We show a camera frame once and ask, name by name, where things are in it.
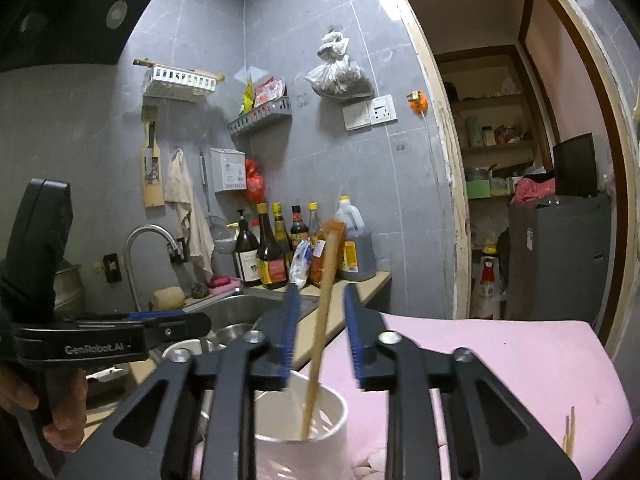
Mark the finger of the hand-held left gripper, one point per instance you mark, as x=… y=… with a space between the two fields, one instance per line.
x=180 y=329

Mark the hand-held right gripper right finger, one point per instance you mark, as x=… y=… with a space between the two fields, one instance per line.
x=352 y=335

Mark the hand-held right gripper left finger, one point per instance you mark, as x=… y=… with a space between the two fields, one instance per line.
x=291 y=330

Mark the wooden chopstick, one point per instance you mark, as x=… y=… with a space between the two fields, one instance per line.
x=573 y=430
x=320 y=325
x=566 y=437

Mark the white utensil holder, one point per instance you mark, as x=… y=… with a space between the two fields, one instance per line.
x=300 y=460

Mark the person's left hand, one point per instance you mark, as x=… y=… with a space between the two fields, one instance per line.
x=67 y=417

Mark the metal bowl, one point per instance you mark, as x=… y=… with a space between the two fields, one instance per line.
x=235 y=332
x=200 y=347

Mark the yellow sponge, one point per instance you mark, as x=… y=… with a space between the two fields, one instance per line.
x=169 y=299

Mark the steel steamer pot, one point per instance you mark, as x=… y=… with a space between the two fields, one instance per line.
x=67 y=287

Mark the pink dish cloth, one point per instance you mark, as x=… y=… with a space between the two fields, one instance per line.
x=222 y=281

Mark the blue white packet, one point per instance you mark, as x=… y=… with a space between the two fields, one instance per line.
x=300 y=265

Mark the dark soy sauce bottle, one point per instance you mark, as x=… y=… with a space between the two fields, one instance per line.
x=270 y=260

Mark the large oil jug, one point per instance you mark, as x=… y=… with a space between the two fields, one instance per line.
x=359 y=255

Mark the orange packet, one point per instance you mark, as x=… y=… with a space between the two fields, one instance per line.
x=336 y=255

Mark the brown pump bottle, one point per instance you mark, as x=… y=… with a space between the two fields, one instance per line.
x=246 y=255

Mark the metal strainer ladle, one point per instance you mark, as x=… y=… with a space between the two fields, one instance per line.
x=220 y=237

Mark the steel faucet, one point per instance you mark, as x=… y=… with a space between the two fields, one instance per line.
x=145 y=232

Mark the yellow capped dark bottle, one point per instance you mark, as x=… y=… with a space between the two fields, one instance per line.
x=281 y=230

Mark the red capped dark bottle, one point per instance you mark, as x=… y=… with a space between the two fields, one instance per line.
x=298 y=227

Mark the yellow capped clear bottle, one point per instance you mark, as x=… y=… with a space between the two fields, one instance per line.
x=314 y=225

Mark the wooden knife board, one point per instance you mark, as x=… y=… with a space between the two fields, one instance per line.
x=152 y=190

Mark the beige hanging towel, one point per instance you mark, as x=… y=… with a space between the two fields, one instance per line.
x=180 y=185

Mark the pink mat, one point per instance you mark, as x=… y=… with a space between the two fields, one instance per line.
x=500 y=360

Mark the red plastic bag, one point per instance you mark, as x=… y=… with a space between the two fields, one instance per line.
x=255 y=182

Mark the green box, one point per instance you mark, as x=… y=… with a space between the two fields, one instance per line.
x=479 y=189

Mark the wooden rolling pin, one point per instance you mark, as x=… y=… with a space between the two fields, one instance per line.
x=142 y=62

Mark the red cloth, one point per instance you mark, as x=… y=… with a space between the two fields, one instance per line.
x=532 y=190

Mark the wooden shelf unit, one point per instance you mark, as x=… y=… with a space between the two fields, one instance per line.
x=495 y=150

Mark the green canister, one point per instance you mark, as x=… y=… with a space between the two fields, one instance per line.
x=472 y=132

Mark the yellow snack packet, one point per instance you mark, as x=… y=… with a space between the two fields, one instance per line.
x=247 y=97

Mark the red snack packet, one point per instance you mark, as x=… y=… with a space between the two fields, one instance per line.
x=270 y=92

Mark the orange power plug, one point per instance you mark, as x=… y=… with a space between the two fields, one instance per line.
x=418 y=102

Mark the hanging clear plastic bag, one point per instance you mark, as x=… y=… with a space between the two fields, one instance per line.
x=340 y=77

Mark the black monitor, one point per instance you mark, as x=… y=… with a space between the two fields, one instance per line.
x=575 y=165

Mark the black wall socket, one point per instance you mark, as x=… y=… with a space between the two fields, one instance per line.
x=112 y=267

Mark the white wall box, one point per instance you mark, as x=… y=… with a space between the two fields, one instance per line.
x=227 y=170

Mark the wooden door frame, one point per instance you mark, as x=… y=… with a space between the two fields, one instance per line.
x=447 y=160

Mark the white wall basket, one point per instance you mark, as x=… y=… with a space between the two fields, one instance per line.
x=177 y=85

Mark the grey wall basket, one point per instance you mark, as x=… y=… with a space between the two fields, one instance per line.
x=260 y=117

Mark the white wall switch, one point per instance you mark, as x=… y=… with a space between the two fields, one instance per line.
x=356 y=117

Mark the white wall socket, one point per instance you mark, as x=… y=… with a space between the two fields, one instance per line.
x=384 y=109

